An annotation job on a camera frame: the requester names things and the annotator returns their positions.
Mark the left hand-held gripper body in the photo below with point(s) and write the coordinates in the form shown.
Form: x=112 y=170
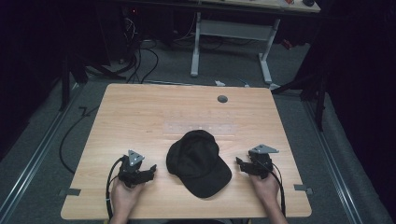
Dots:
x=133 y=170

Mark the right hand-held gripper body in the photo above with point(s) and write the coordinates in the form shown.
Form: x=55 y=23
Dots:
x=260 y=161

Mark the black baseball cap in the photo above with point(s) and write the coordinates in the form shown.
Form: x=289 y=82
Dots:
x=197 y=163

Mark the person's right hand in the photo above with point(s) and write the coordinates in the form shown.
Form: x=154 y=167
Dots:
x=265 y=188

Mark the person's left hand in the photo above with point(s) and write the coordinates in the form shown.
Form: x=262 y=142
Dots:
x=124 y=196

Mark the grey tape piece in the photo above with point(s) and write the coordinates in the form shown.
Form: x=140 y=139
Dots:
x=303 y=188
x=70 y=192

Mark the grey desk grommet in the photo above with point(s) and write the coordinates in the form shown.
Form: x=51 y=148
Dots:
x=222 y=99

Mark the white floor plug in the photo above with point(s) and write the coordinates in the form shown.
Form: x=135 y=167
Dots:
x=219 y=83

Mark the black metal stand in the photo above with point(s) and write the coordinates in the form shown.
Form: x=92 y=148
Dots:
x=314 y=93
x=67 y=84

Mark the white-legged desk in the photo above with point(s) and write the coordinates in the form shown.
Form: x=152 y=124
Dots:
x=233 y=31

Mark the black computer mouse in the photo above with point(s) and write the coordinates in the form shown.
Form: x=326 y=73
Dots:
x=308 y=2

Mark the metal floor rail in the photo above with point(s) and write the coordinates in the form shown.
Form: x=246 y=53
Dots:
x=333 y=161
x=34 y=158

